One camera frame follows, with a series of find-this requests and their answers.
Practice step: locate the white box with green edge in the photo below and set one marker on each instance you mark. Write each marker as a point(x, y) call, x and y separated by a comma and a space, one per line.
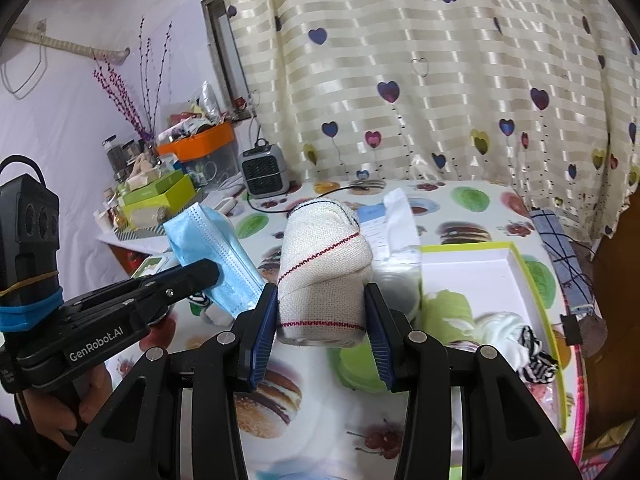
point(475, 275)

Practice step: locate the green wet wipes pack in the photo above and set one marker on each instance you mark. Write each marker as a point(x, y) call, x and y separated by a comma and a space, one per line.
point(150, 266)

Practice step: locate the white tube bottle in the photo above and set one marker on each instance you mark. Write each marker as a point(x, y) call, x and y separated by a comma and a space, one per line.
point(227, 205)

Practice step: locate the blue face mask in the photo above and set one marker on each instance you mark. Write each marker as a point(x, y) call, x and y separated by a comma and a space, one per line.
point(210, 240)

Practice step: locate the clear container with orange lid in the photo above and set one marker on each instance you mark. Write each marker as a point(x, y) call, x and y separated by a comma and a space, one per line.
point(200, 152)

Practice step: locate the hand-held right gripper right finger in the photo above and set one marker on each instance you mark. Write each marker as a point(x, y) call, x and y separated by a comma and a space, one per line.
point(380, 345)

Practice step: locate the wooden cabinet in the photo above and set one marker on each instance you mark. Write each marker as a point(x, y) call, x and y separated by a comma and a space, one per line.
point(620, 335)

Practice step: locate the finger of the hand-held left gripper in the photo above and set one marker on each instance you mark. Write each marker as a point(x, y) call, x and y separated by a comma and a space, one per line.
point(157, 316)
point(190, 275)

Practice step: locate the lime green flat box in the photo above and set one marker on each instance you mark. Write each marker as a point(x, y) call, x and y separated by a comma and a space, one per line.
point(150, 192)

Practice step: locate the grey patterned box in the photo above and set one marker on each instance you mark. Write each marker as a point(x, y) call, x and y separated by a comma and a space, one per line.
point(135, 232)

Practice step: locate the blue plaid cloth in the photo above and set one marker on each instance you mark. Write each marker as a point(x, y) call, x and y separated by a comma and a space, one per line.
point(562, 260)

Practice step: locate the beige wall rail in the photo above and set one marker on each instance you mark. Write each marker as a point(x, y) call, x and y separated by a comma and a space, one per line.
point(70, 47)

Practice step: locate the person's left hand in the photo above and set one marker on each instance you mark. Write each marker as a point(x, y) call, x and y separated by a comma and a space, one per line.
point(55, 410)

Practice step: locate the grey space heater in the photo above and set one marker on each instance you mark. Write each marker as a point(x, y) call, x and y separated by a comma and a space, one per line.
point(262, 170)

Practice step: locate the white red-striped bandage roll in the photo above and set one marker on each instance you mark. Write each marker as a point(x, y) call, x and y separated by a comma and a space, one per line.
point(320, 270)

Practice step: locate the blue white plastic pack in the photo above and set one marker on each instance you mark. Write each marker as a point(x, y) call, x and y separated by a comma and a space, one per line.
point(392, 230)

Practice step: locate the dark round mesh item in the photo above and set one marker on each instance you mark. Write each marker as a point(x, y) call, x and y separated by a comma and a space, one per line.
point(592, 332)

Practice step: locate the green cloth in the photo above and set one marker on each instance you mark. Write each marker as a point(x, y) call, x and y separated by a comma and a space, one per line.
point(445, 315)

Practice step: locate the dark glass jar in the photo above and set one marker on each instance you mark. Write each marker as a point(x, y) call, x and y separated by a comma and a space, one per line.
point(132, 150)
point(114, 157)

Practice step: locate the orange tray with clutter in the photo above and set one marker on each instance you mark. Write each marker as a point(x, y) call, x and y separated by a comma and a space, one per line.
point(192, 115)

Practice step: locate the window frame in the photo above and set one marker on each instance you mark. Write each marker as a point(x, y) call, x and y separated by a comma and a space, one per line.
point(222, 50)

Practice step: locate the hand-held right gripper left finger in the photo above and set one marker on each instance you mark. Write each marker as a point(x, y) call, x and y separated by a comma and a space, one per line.
point(260, 340)

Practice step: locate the pink hoop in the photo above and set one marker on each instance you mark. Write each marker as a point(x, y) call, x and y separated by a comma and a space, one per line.
point(582, 410)

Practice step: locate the heart-print striped curtain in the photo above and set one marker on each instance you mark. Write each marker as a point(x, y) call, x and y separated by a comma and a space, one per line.
point(425, 60)

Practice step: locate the green tissue box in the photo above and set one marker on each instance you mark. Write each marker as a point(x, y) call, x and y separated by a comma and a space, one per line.
point(175, 199)

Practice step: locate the white glove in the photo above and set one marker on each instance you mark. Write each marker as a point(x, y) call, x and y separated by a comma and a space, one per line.
point(500, 332)

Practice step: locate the purple decorative twigs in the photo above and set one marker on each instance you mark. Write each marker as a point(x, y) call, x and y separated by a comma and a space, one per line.
point(142, 90)

